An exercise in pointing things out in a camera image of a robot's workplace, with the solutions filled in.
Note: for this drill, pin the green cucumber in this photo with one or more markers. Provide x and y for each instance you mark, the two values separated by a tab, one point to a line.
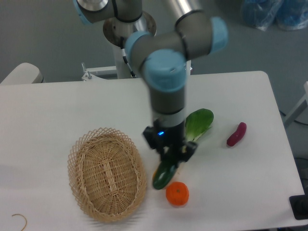
165	173

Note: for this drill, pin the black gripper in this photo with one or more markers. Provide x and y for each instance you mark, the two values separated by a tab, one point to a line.
162	137

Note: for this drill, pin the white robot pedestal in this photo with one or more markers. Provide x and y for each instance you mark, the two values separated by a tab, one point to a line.
120	65

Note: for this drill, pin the blue plastic bag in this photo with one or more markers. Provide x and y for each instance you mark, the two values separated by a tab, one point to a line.
288	14

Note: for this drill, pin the yellow mango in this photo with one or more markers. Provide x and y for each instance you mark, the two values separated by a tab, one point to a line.
154	174

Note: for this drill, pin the white frame at right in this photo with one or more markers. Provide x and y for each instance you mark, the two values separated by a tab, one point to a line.
299	107

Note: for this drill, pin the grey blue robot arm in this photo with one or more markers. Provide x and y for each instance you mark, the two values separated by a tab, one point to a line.
161	61

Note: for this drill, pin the woven wicker basket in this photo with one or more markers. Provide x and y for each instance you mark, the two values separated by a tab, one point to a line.
106	175

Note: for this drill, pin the orange tangerine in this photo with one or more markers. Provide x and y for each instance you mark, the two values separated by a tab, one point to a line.
177	193

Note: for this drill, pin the black device at edge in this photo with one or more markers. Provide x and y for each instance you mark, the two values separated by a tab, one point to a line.
299	205

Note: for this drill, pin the purple sweet potato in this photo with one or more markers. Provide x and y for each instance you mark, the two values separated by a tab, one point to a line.
236	137

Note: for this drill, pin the white chair back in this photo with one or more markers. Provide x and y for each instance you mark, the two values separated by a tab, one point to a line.
24	73

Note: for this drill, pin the green bok choy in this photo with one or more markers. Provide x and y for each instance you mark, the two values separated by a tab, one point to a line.
197	124

